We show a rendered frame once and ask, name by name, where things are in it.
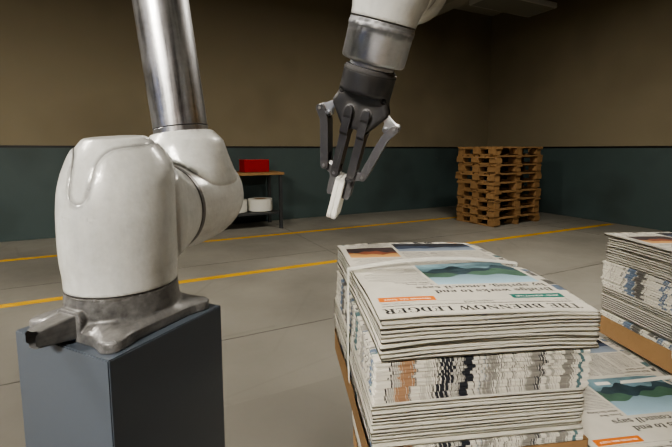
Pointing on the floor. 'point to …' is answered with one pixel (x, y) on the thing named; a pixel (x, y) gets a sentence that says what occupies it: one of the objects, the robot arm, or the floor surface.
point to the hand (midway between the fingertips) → (338, 195)
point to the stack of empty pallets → (498, 185)
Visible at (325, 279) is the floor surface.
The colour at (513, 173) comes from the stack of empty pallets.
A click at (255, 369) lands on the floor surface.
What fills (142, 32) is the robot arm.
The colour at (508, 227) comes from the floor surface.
